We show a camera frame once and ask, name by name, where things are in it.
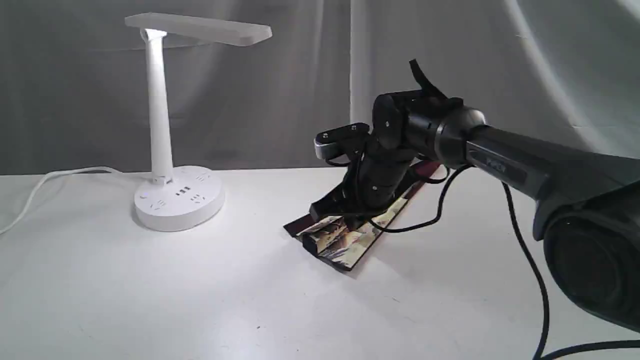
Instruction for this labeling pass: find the white lamp power cable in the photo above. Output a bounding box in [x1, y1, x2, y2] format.
[0, 166, 151, 236]

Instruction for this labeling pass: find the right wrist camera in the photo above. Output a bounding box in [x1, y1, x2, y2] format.
[314, 122, 370, 160]

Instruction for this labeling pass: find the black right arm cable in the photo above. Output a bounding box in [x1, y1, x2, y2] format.
[325, 59, 640, 360]

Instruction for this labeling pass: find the grey backdrop curtain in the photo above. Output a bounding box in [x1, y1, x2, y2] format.
[0, 0, 639, 174]

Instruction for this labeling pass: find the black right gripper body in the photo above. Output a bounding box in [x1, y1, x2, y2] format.
[309, 140, 417, 221]

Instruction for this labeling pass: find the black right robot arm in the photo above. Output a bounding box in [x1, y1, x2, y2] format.
[310, 89, 640, 332]

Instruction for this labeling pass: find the painted paper folding fan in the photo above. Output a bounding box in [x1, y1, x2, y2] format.
[283, 161, 446, 272]

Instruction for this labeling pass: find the white desk lamp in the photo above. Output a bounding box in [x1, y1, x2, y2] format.
[125, 13, 273, 232]

